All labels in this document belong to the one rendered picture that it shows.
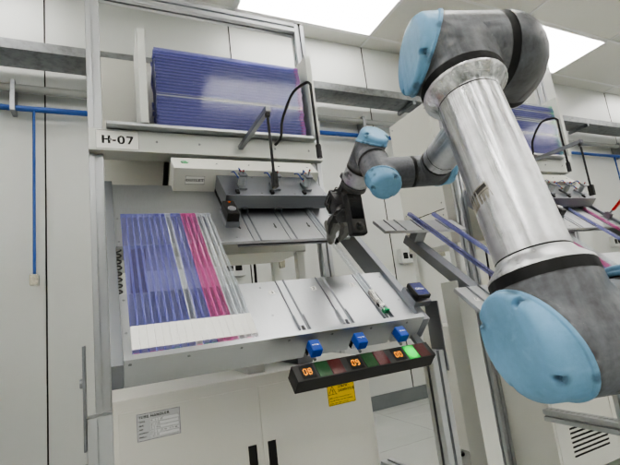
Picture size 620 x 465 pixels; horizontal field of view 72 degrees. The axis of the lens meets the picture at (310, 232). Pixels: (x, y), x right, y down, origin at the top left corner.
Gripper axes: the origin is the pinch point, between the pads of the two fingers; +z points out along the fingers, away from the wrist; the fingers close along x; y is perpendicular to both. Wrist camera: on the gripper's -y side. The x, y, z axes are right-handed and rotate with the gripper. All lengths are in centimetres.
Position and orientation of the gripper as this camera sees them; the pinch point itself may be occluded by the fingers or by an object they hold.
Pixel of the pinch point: (334, 242)
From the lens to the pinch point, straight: 124.2
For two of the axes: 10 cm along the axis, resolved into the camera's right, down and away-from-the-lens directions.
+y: -3.4, -6.7, 6.6
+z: -2.7, 7.4, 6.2
